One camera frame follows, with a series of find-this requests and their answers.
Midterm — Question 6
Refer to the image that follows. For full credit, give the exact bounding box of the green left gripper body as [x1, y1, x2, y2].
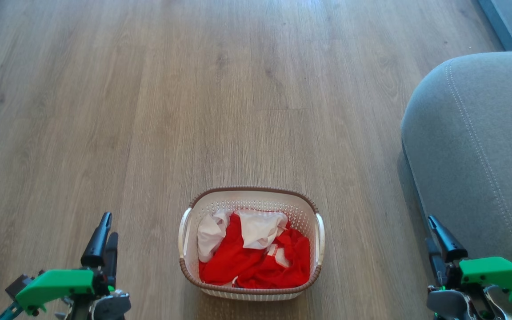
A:
[15, 268, 116, 315]

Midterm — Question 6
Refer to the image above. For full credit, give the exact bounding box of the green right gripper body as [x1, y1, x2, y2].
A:
[438, 256, 512, 305]

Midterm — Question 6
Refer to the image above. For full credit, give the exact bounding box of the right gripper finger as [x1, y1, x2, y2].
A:
[427, 215, 468, 264]
[425, 237, 449, 288]

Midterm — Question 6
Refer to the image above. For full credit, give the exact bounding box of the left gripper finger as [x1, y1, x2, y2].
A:
[80, 212, 113, 268]
[103, 232, 119, 287]

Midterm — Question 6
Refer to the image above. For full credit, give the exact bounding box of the red cloth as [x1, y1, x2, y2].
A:
[199, 212, 311, 289]

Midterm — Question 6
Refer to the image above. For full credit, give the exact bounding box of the white cloth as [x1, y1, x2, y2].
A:
[197, 209, 290, 264]

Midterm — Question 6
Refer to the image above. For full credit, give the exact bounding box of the grey fabric sofa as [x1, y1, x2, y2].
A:
[400, 51, 512, 285]

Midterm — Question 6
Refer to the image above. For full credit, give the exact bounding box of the white perforated laundry basket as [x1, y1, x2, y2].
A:
[178, 186, 326, 302]

